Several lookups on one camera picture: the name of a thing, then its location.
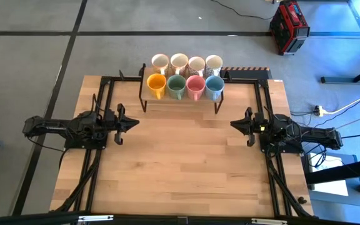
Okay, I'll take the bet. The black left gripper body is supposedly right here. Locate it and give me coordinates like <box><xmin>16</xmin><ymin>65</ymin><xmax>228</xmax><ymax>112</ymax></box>
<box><xmin>102</xmin><ymin>102</ymin><xmax>127</xmax><ymax>146</ymax></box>

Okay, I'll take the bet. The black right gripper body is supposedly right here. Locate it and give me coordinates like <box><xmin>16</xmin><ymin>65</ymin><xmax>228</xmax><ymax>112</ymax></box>
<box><xmin>244</xmin><ymin>106</ymin><xmax>270</xmax><ymax>148</ymax></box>

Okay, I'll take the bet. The light blue mug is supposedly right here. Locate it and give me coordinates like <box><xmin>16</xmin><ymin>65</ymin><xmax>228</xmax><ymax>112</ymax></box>
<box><xmin>204</xmin><ymin>75</ymin><xmax>226</xmax><ymax>101</ymax></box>

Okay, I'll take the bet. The green mug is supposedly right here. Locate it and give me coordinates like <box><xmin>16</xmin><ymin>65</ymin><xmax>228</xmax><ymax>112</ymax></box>
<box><xmin>166</xmin><ymin>74</ymin><xmax>187</xmax><ymax>101</ymax></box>

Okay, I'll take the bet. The pink mug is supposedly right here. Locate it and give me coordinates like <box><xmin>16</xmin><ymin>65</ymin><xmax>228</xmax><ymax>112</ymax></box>
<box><xmin>186</xmin><ymin>74</ymin><xmax>206</xmax><ymax>101</ymax></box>

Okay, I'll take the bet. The yellow circle patterned mug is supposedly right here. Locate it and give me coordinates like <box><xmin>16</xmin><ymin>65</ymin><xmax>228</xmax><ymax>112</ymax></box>
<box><xmin>151</xmin><ymin>53</ymin><xmax>170</xmax><ymax>78</ymax></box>

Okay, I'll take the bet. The blue geometric patterned mug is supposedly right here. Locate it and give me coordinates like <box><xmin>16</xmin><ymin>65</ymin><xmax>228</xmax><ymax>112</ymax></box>
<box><xmin>205</xmin><ymin>54</ymin><xmax>224</xmax><ymax>78</ymax></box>

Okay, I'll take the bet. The yellow diamond patterned mug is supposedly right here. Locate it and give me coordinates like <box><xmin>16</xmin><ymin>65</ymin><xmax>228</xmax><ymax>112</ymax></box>
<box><xmin>187</xmin><ymin>56</ymin><xmax>206</xmax><ymax>78</ymax></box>

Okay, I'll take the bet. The orange floral patterned mug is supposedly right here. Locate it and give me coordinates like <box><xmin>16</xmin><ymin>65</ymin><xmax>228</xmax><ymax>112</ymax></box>
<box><xmin>169</xmin><ymin>52</ymin><xmax>189</xmax><ymax>78</ymax></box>

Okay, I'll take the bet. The wooden shelf with black legs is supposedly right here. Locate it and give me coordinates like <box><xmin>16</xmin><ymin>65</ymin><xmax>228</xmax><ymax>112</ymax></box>
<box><xmin>138</xmin><ymin>64</ymin><xmax>224</xmax><ymax>115</ymax></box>

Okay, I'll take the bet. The black desk beam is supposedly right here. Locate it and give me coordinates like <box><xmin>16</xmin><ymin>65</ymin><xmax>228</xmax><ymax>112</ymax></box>
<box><xmin>304</xmin><ymin>157</ymin><xmax>360</xmax><ymax>185</ymax></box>

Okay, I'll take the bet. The white sheet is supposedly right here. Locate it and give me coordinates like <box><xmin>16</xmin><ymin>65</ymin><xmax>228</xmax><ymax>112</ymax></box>
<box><xmin>307</xmin><ymin>152</ymin><xmax>349</xmax><ymax>196</ymax></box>

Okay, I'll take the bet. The red and black toolbox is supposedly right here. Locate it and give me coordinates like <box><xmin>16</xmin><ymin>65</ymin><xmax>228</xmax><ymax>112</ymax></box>
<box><xmin>269</xmin><ymin>0</ymin><xmax>311</xmax><ymax>56</ymax></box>

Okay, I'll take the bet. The black crossbar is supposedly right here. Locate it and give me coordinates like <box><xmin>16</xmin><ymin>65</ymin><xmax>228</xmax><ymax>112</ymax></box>
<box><xmin>0</xmin><ymin>212</ymin><xmax>360</xmax><ymax>225</ymax></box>

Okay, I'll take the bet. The black metal table frame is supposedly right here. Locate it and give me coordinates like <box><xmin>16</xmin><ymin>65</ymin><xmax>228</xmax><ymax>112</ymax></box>
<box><xmin>50</xmin><ymin>73</ymin><xmax>315</xmax><ymax>219</ymax></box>

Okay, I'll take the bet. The black orange striped cable ramp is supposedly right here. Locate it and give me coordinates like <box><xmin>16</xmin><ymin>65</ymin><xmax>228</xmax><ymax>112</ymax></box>
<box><xmin>222</xmin><ymin>66</ymin><xmax>273</xmax><ymax>80</ymax></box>

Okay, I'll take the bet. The white power cable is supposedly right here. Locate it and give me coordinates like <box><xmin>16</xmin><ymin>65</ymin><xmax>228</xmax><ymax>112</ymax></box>
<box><xmin>322</xmin><ymin>96</ymin><xmax>360</xmax><ymax>115</ymax></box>

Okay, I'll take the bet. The grey metal desk frame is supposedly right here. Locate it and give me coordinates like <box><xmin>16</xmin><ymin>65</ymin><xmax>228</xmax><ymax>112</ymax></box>
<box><xmin>307</xmin><ymin>0</ymin><xmax>360</xmax><ymax>84</ymax></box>

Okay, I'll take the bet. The silver metal bracket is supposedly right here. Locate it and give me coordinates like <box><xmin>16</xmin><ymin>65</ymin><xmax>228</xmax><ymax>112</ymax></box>
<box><xmin>251</xmin><ymin>217</ymin><xmax>289</xmax><ymax>225</ymax></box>
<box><xmin>77</xmin><ymin>214</ymin><xmax>114</xmax><ymax>223</ymax></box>

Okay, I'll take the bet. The thin black floor cable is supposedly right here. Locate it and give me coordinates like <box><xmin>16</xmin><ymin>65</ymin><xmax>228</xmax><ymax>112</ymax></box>
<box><xmin>211</xmin><ymin>0</ymin><xmax>274</xmax><ymax>21</ymax></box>

